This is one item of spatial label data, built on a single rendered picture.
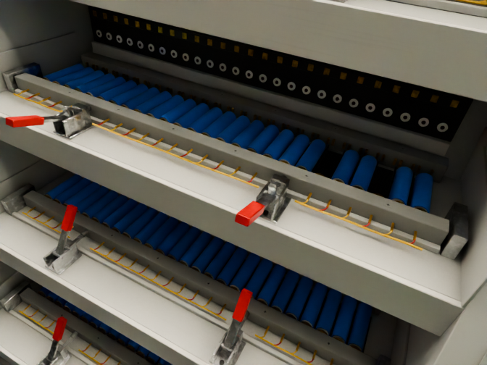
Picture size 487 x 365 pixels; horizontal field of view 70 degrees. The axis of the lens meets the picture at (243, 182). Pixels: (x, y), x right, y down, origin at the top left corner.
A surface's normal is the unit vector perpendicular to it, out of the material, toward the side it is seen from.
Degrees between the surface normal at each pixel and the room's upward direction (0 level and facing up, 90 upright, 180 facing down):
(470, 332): 90
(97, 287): 21
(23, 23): 90
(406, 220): 111
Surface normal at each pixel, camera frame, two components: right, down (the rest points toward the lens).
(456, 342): -0.39, 0.22
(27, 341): 0.08, -0.78
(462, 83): -0.45, 0.53
